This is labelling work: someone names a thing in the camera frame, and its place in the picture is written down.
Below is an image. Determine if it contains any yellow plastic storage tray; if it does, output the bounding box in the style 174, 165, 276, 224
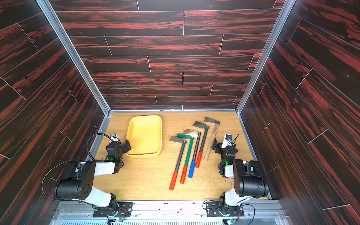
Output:
126, 115, 162, 158

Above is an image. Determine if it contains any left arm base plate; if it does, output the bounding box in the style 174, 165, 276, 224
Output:
93, 201, 134, 218

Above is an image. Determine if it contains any wooden handle hoe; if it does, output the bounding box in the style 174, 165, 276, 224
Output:
203, 117, 220, 161

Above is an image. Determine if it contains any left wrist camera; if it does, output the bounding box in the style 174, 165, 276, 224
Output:
110, 134, 119, 142

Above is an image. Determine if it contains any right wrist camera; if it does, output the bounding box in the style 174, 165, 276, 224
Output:
222, 134, 233, 149

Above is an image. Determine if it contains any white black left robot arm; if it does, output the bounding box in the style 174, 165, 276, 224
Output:
53, 140, 131, 218

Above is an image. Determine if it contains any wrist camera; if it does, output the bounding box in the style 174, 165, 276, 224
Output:
222, 134, 233, 149
110, 134, 119, 142

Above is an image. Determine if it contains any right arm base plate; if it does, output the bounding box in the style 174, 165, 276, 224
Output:
202, 200, 244, 217

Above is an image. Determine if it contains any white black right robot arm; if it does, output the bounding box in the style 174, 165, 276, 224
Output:
208, 141, 269, 217

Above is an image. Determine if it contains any black hoe red grip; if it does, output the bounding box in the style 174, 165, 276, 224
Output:
169, 134, 187, 190

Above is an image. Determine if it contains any dark hoe red grip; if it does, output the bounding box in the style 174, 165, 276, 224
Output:
193, 121, 209, 168

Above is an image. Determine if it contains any steel hoe blue grip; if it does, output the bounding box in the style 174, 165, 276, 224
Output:
184, 129, 201, 179

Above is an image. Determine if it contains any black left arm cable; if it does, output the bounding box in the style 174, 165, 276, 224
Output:
41, 133, 113, 202

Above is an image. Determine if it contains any green hoe red grip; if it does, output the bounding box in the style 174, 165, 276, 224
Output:
177, 134, 195, 184

